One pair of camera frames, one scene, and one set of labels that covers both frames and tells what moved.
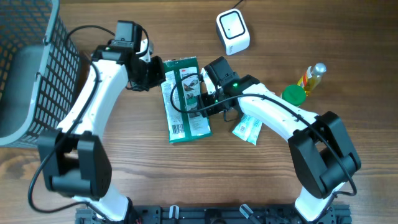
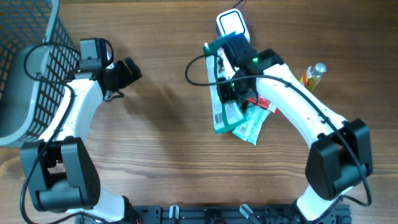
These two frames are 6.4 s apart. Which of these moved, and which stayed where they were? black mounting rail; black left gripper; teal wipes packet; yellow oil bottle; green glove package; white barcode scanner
Moved: green glove package; black left gripper
Stayed: white barcode scanner; black mounting rail; teal wipes packet; yellow oil bottle
